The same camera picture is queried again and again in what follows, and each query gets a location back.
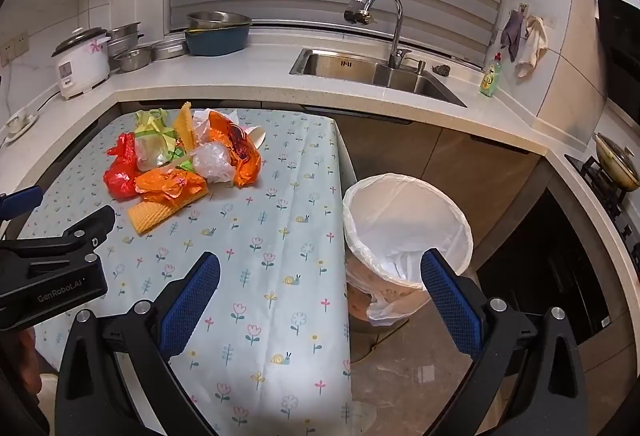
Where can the stainless steel sink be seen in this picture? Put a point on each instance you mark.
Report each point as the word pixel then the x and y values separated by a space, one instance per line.
pixel 350 66

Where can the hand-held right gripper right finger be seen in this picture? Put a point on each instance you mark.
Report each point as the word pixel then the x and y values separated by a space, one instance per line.
pixel 450 306

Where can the flat steel pan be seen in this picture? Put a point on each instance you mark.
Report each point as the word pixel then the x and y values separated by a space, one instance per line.
pixel 169 50

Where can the green and white wrapper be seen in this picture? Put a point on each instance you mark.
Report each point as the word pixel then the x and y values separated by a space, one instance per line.
pixel 150 139

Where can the small steel bowl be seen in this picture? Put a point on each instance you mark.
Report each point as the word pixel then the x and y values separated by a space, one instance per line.
pixel 132 60

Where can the wall socket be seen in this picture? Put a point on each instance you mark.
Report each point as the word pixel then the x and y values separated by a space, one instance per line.
pixel 12 49

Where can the brown kitchen cabinet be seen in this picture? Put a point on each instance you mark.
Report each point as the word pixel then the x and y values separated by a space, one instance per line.
pixel 480 176

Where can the plain orange wrapper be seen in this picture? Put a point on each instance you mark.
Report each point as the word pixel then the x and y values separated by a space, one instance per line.
pixel 170 186

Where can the bin with white liner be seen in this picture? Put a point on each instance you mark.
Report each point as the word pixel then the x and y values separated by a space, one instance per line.
pixel 400 216

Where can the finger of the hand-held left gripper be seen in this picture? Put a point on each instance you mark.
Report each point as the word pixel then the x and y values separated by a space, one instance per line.
pixel 22 201
pixel 92 228

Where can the white rice cooker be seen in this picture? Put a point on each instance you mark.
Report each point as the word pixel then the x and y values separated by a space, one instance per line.
pixel 82 66

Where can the sink soap pump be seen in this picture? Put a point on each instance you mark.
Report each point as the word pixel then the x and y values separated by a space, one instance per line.
pixel 420 65

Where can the cream cloth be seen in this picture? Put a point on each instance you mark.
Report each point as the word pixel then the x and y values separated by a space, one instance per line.
pixel 532 44

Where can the yellow corrugated paper piece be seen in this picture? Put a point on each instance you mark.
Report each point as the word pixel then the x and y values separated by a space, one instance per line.
pixel 185 126
pixel 150 217

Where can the white paper cup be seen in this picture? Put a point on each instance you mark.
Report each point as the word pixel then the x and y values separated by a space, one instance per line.
pixel 256 136

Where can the dark blue basin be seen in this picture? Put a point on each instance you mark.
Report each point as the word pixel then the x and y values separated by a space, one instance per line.
pixel 215 44

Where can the white power plug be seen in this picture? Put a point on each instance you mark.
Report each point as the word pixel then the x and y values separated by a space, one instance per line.
pixel 20 122

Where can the wok with glass lid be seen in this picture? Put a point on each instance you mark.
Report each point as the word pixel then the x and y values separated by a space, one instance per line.
pixel 617 161

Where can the orange wrapper with red print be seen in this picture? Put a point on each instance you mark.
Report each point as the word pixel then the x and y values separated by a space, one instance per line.
pixel 237 151

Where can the chrome faucet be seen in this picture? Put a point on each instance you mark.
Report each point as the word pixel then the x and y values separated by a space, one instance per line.
pixel 397 16

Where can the green dish soap bottle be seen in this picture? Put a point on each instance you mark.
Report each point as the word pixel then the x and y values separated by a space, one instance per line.
pixel 490 79

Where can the dark scouring pad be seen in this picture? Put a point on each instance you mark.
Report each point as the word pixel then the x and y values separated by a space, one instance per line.
pixel 442 70

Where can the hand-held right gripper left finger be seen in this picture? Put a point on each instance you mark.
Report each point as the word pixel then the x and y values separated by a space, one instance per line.
pixel 192 301

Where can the black gas stove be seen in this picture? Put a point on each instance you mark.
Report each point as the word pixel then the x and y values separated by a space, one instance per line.
pixel 607 201

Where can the steel basin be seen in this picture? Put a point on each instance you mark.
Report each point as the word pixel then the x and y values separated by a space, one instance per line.
pixel 217 19

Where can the stacked steel steamer pot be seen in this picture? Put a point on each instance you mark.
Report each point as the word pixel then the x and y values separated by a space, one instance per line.
pixel 125 39

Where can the clear plastic bag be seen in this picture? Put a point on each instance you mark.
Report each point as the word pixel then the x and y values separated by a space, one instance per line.
pixel 212 162

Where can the black cabinet front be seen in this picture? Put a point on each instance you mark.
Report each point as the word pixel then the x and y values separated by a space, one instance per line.
pixel 550 266

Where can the red plastic bag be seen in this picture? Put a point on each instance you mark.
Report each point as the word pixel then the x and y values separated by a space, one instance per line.
pixel 122 176

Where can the purple cloth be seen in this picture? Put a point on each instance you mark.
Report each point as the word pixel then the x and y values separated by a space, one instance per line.
pixel 511 36

